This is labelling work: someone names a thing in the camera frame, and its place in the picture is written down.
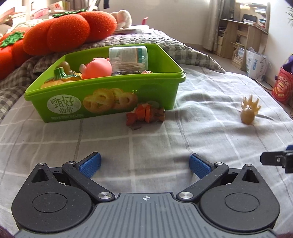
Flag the yellow toy pumpkin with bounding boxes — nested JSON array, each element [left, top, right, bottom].
[[41, 67, 83, 88]]

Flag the pink rubber pig toy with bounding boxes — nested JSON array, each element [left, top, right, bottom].
[[79, 57, 112, 79]]

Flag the cotton swab jar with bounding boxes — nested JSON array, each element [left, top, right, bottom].
[[109, 46, 149, 72]]

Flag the tan rubber squid toy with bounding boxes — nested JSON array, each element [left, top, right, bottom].
[[240, 95, 261, 125]]

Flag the grey grid bed sheet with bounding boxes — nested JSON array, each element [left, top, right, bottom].
[[1, 65, 292, 234]]

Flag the red snack bucket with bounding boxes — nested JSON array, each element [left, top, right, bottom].
[[272, 67, 292, 104]]

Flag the orange brown toy fish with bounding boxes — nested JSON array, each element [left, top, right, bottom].
[[126, 101, 165, 130]]

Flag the green plastic storage box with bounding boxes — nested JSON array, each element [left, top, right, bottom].
[[24, 44, 186, 122]]

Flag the purple plush toy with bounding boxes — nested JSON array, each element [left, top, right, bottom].
[[283, 54, 293, 73]]

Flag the white paper shopping bag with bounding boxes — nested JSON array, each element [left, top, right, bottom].
[[246, 47, 269, 82]]

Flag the grey checked quilt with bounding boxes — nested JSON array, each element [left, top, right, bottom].
[[0, 28, 226, 122]]

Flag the wooden desk shelf unit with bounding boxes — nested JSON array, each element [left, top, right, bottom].
[[215, 1, 270, 71]]

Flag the green potted plant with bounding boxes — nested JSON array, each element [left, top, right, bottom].
[[287, 6, 293, 27]]

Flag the large orange pumpkin cushion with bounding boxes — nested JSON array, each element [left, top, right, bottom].
[[23, 11, 117, 55]]

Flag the white plush rabbit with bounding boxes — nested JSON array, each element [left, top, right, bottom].
[[111, 9, 132, 29]]

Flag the beige window curtain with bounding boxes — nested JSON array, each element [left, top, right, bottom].
[[203, 0, 225, 51]]

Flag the white bookshelf with books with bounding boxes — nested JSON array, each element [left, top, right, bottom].
[[1, 1, 98, 25]]

